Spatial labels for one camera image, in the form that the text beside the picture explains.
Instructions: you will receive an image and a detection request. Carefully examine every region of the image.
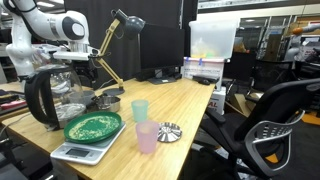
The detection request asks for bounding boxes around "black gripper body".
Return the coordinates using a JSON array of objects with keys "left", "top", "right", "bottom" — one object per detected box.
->
[{"left": 72, "top": 61, "right": 98, "bottom": 87}]

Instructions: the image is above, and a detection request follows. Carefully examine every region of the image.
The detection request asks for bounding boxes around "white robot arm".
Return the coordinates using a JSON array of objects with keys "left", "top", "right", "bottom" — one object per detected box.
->
[{"left": 0, "top": 0, "right": 93, "bottom": 86}]

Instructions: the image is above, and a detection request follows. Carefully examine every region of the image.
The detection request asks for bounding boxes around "silver pot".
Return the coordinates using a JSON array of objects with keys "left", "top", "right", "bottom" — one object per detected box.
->
[{"left": 95, "top": 96, "right": 121, "bottom": 112}]

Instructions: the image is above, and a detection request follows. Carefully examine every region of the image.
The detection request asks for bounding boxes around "green plate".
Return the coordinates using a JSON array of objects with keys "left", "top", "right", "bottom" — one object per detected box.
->
[{"left": 64, "top": 111, "right": 122, "bottom": 144}]

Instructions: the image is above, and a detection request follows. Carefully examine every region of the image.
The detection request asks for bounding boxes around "teal plastic cup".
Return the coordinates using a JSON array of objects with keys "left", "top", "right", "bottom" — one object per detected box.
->
[{"left": 131, "top": 99, "right": 149, "bottom": 122}]

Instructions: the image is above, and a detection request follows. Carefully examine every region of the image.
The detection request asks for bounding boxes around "yellow desk lamp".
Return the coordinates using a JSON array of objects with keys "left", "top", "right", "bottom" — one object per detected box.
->
[{"left": 93, "top": 9, "right": 147, "bottom": 97}]

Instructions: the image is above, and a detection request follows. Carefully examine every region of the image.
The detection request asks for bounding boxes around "white kitchen scale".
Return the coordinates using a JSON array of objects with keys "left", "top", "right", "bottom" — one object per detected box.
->
[{"left": 50, "top": 121, "right": 126, "bottom": 165}]

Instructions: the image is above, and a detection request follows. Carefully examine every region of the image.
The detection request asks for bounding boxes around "black computer monitor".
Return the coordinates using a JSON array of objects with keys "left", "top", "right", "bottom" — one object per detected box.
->
[{"left": 135, "top": 24, "right": 184, "bottom": 85}]

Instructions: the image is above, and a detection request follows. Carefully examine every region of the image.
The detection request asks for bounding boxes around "pink plastic cup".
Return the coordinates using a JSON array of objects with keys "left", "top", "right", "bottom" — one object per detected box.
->
[{"left": 136, "top": 120, "right": 159, "bottom": 154}]

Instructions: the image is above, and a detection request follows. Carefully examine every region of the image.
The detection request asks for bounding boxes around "white box with blue clips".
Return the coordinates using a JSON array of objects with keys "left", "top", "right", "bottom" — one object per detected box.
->
[{"left": 181, "top": 57, "right": 225, "bottom": 91}]

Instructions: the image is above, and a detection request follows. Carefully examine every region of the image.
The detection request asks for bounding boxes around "clear plastic storage bin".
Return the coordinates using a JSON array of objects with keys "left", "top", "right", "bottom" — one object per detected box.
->
[{"left": 189, "top": 19, "right": 239, "bottom": 59}]

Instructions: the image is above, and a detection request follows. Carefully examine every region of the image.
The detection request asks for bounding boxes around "black office chair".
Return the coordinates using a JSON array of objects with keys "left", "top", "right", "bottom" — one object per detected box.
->
[{"left": 200, "top": 78, "right": 320, "bottom": 179}]

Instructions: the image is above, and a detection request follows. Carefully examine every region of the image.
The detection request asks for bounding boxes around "glass kettle black handle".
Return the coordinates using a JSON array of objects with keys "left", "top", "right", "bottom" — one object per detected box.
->
[{"left": 24, "top": 64, "right": 86, "bottom": 131}]

